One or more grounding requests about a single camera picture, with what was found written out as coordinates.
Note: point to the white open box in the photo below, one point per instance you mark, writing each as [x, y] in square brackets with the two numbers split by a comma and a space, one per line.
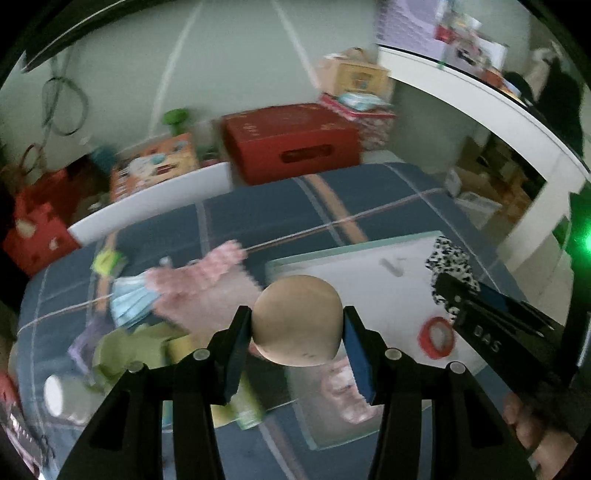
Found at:
[152, 203]

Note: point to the green mushroom-shaped toy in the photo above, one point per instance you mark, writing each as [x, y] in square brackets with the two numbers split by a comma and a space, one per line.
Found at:
[175, 117]

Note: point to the black and white spotted cloth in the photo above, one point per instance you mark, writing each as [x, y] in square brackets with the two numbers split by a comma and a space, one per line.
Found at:
[450, 258]

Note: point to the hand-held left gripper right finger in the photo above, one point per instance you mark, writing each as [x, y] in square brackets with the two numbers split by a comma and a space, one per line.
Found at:
[358, 360]

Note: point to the blue plaid blanket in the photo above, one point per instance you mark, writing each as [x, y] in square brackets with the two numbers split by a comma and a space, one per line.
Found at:
[286, 207]

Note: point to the olive green cloth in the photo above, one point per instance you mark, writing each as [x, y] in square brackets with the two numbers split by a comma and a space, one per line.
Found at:
[134, 346]

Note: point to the white tray with green rim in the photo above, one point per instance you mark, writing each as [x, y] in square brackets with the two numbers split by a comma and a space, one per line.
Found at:
[369, 272]

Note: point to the green tissue pack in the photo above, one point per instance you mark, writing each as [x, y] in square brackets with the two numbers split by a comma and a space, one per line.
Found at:
[108, 263]

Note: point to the beige doll head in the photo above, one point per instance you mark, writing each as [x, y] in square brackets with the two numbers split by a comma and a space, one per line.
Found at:
[298, 321]

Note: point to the white desk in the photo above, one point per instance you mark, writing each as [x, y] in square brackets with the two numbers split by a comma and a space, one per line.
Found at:
[521, 138]

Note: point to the purple cloth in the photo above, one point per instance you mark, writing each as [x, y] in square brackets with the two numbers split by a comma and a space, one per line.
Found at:
[85, 346]

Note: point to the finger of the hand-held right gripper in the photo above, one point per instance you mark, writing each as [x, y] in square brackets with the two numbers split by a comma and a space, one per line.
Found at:
[503, 304]

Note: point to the orange toy box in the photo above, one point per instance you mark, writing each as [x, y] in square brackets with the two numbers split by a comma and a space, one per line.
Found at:
[152, 166]

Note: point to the red cardboard box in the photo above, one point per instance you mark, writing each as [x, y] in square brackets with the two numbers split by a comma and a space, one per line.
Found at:
[286, 138]

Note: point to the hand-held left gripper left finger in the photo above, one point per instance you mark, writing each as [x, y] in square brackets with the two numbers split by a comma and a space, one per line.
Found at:
[236, 355]

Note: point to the beige gift box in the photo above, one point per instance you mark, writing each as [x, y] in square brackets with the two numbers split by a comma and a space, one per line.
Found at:
[358, 74]

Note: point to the red patterned basket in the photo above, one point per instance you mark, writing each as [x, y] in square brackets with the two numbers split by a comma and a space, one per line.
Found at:
[369, 124]

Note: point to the white soft roll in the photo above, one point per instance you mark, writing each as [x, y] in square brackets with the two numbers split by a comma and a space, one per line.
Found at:
[64, 397]

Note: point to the pink and white fuzzy sock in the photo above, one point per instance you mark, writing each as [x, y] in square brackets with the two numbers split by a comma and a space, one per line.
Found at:
[203, 277]
[341, 397]

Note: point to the red felt bag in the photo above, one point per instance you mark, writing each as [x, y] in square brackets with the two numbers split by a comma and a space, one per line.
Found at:
[39, 226]

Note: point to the person's right hand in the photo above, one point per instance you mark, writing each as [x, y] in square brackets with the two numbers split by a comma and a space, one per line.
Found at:
[535, 434]

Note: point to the light blue wipes pack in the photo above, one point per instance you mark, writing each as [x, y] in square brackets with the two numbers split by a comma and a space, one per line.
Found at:
[360, 100]

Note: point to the blue face mask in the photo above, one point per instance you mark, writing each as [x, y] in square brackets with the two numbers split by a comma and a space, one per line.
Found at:
[131, 300]

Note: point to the purple plastic basket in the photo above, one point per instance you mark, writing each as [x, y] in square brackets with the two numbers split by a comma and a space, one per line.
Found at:
[406, 23]

